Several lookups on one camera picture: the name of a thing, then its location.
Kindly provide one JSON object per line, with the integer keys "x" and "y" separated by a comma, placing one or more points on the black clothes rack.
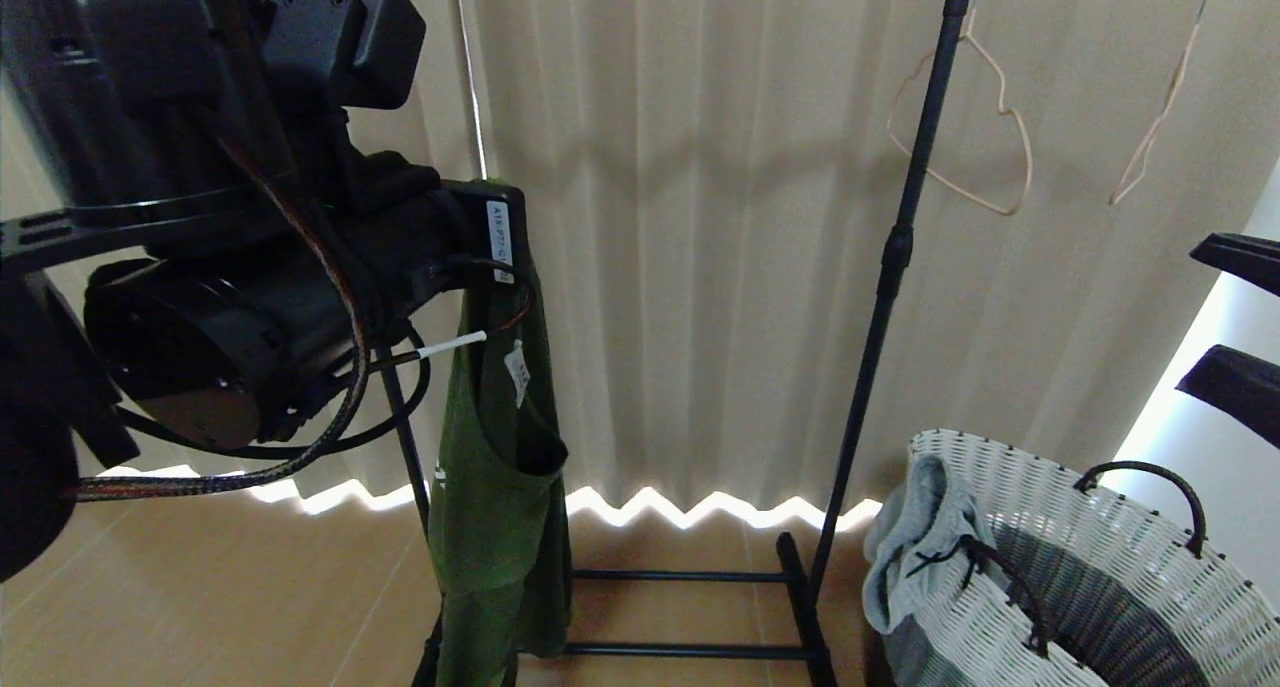
{"x": 893, "y": 257}

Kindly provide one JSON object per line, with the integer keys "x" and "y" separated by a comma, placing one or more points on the pale grey shorts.
{"x": 920, "y": 537}

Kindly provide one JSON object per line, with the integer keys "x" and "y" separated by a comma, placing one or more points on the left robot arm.
{"x": 150, "y": 67}

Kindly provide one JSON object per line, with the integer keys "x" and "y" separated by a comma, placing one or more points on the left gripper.
{"x": 180, "y": 347}

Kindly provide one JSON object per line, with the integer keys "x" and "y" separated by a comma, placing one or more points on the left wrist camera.
{"x": 340, "y": 27}

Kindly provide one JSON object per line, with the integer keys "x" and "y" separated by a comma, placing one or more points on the white laundry basket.
{"x": 1100, "y": 557}

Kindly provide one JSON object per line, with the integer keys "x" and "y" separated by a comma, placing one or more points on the pink clothes hanger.
{"x": 1170, "y": 92}
{"x": 1012, "y": 211}

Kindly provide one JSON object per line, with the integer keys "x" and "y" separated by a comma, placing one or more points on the green long-sleeved shirt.
{"x": 490, "y": 527}

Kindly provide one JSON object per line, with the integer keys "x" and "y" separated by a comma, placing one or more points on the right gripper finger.
{"x": 1250, "y": 264}
{"x": 1245, "y": 392}

